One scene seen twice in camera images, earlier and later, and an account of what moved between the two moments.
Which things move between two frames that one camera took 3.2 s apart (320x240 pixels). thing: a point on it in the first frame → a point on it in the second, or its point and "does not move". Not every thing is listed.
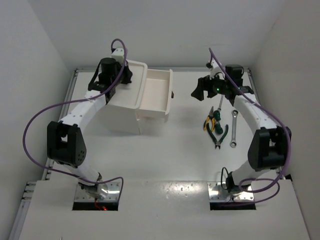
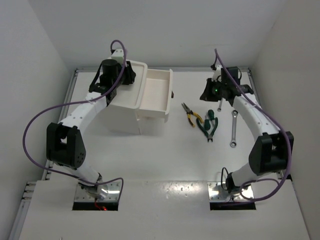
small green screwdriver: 218,128 → 207,125
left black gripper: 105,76 does not move
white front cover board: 159,210 does not move
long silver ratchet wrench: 233,142 does not move
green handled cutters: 217,143 → 209,137
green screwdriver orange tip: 216,114 → 211,114
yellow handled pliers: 210,117 → 189,112
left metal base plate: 113,195 does not move
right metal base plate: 216,193 does not move
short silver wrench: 221,100 does not move
